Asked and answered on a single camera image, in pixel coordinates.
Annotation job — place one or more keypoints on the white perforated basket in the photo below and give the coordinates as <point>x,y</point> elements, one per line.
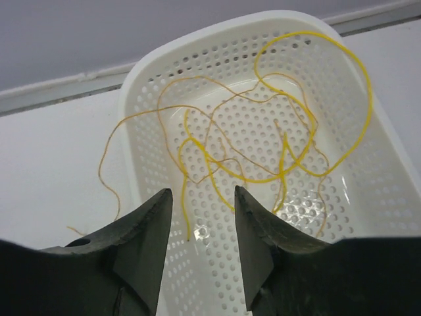
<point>272,102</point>

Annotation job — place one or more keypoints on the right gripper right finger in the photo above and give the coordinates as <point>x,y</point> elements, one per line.
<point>288,272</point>

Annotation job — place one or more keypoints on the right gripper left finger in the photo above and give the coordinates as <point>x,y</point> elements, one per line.
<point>116,270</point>

